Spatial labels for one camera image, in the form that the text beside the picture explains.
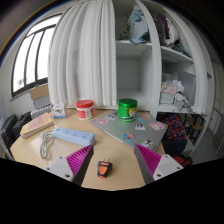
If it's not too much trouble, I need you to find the white curtain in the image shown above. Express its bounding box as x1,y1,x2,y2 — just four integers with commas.
47,0,118,109

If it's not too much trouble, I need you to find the silver laptop with stickers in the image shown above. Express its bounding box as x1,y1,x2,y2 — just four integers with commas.
90,110,169,151

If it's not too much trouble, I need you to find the black bag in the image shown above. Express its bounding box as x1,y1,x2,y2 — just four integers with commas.
9,111,33,141

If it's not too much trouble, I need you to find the small white printed box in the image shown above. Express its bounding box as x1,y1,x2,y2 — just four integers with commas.
50,101,69,120

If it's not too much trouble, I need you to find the white radiator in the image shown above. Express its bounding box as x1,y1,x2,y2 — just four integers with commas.
30,103,53,121

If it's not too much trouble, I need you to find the black suitcase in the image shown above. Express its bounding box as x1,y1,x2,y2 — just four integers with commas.
0,113,19,148

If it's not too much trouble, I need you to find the grey box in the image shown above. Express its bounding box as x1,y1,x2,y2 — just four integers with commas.
31,94,51,110

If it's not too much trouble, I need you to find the thick yellow pink book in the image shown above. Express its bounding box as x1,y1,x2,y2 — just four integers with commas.
19,111,56,140

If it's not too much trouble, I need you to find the colourful patterned bag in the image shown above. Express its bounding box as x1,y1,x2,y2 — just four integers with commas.
161,113,189,157

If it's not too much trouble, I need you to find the brown cardboard box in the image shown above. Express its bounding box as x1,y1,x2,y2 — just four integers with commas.
28,82,50,101

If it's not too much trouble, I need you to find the white jar with red lid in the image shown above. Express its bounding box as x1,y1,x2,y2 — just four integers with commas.
75,99,96,121

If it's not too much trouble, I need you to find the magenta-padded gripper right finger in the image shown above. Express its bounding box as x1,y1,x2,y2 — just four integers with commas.
133,143,185,186

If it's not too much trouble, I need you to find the green round tin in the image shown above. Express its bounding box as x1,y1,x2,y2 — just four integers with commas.
117,97,139,123

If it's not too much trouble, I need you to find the white shelf unit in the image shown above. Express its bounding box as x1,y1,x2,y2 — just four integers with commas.
111,0,215,117

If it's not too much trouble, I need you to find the black-framed window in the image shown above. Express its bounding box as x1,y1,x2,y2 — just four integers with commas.
10,12,65,100

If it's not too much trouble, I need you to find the light blue power strip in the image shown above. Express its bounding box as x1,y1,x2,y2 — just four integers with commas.
52,126,97,147

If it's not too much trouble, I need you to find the orange charger block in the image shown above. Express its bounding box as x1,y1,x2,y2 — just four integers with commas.
96,159,113,180

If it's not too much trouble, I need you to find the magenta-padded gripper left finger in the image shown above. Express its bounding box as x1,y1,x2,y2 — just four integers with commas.
43,143,95,187

